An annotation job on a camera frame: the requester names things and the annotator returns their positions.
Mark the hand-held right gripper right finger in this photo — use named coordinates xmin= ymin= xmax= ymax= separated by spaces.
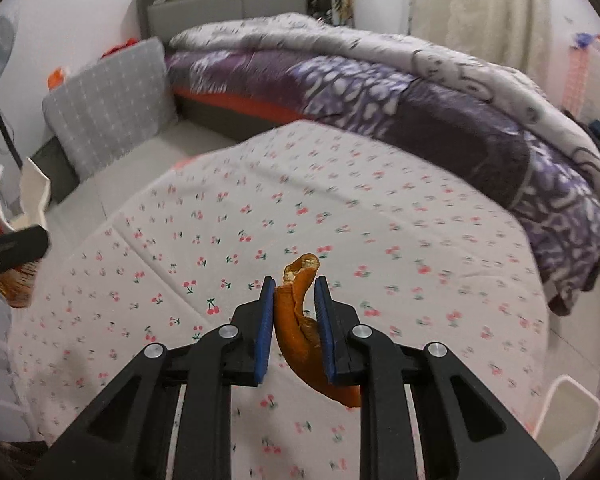
xmin=314 ymin=275 xmax=561 ymax=480

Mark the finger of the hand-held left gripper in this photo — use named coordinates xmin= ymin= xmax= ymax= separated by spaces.
xmin=0 ymin=225 xmax=50 ymax=287

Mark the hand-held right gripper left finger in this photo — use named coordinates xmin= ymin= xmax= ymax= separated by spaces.
xmin=30 ymin=275 xmax=276 ymax=480

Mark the large orange peel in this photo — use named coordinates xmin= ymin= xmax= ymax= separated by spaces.
xmin=274 ymin=252 xmax=362 ymax=409

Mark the white plastic bin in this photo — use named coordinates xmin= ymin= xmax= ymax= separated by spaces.
xmin=534 ymin=375 xmax=600 ymax=454

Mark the brown wicker basket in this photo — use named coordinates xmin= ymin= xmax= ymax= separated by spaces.
xmin=0 ymin=262 xmax=39 ymax=309

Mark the cherry print tablecloth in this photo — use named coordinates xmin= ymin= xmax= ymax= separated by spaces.
xmin=7 ymin=121 xmax=552 ymax=480

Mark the grey checked pillow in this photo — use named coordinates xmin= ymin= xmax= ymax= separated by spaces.
xmin=42 ymin=37 xmax=177 ymax=182

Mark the orange bed sheet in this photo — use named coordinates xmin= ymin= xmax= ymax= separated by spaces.
xmin=172 ymin=84 xmax=312 ymax=127

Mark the purple patterned blanket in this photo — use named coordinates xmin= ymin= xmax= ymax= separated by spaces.
xmin=165 ymin=14 xmax=600 ymax=317

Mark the grey bed headboard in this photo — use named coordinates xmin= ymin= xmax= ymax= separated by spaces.
xmin=136 ymin=0 xmax=309 ymax=52

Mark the cream curtain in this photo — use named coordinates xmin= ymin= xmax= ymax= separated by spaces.
xmin=409 ymin=0 xmax=552 ymax=75

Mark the pink checked hanging strip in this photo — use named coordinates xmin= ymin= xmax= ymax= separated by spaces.
xmin=561 ymin=34 xmax=592 ymax=112

